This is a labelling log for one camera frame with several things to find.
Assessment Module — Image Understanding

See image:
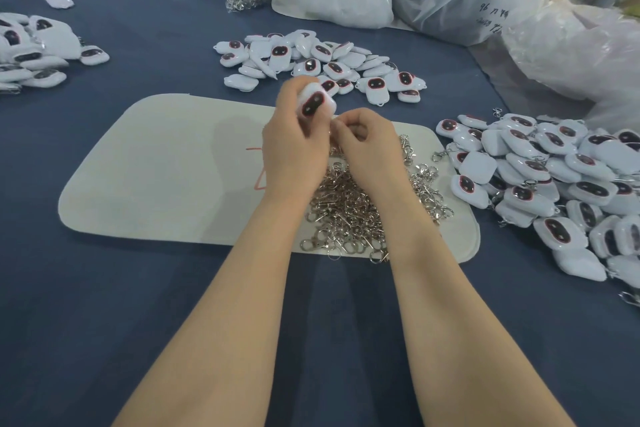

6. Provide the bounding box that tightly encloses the person's right forearm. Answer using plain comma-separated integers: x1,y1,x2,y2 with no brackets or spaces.
384,199,576,427

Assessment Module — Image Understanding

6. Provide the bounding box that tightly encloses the pile of finished fobs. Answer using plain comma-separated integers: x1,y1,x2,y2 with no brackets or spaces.
432,111,640,308

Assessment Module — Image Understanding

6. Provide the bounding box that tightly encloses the person's left forearm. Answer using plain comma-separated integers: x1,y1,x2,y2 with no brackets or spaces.
112,191,313,427

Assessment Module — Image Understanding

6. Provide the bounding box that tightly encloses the person's left hand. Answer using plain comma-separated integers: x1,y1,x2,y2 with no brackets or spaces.
262,77,336,201

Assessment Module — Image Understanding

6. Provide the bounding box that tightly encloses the person's right hand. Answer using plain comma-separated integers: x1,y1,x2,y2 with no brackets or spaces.
328,107,413,213

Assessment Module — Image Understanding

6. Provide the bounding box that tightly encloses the white charm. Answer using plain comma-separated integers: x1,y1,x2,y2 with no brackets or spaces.
298,81,339,125

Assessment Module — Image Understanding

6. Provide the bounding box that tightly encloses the thin red thread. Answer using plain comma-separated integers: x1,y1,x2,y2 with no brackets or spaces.
246,146,269,191

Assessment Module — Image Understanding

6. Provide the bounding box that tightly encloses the pile of metal clasps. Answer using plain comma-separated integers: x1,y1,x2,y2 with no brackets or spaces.
300,133,454,265

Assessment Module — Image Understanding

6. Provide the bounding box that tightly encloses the cream felt work mat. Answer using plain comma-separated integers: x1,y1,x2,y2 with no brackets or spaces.
58,93,482,265

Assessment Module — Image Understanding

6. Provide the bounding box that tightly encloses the crumpled clear plastic bag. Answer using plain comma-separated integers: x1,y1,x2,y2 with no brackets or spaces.
503,0,640,133

